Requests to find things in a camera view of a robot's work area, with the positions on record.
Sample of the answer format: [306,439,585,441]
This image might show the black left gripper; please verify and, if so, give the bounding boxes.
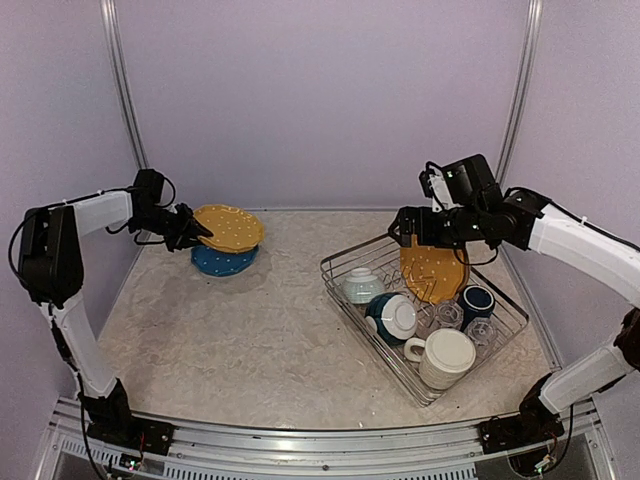
[130,201,211,251]

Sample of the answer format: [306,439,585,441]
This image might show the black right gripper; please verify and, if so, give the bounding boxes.
[390,203,487,249]

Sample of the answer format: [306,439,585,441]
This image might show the blue polka dot plate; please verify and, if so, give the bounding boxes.
[191,245,259,277]

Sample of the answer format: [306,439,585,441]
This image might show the yellow polka dot plate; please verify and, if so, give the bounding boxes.
[194,204,265,254]
[399,238,470,304]

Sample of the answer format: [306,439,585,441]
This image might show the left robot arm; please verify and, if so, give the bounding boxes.
[8,169,211,445]

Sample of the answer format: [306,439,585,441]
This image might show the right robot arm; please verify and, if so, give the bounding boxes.
[388,154,639,444]

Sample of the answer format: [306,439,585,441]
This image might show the pale green ribbed bowl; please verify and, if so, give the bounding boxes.
[340,267,386,305]

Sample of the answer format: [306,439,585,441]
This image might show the teal and white bowl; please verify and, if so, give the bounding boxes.
[365,292,418,346]

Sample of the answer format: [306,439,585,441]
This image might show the clear glass near plates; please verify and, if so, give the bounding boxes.
[434,300,464,330]

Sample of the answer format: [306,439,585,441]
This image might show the dark blue cup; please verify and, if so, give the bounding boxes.
[457,285,495,331]

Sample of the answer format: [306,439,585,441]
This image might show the clear glass near rim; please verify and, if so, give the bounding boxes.
[465,318,498,347]

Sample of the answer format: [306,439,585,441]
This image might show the white ribbed mug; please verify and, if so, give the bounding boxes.
[403,328,476,391]

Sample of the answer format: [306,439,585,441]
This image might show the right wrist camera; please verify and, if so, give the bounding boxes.
[419,161,452,212]

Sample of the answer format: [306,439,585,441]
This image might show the metal wire dish rack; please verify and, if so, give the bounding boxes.
[320,235,529,407]

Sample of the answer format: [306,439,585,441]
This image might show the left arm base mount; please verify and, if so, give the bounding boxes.
[87,412,175,456]

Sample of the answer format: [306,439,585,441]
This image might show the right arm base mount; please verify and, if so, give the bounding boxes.
[477,414,565,454]

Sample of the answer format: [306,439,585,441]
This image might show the left aluminium frame post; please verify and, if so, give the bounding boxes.
[99,0,149,169]

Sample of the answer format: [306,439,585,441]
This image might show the aluminium frame post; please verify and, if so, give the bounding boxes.
[496,0,544,186]
[99,0,149,169]

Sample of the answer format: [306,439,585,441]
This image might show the front aluminium frame rail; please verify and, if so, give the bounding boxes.
[47,399,616,480]

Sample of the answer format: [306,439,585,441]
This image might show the right aluminium frame post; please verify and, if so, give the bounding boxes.
[496,0,544,186]

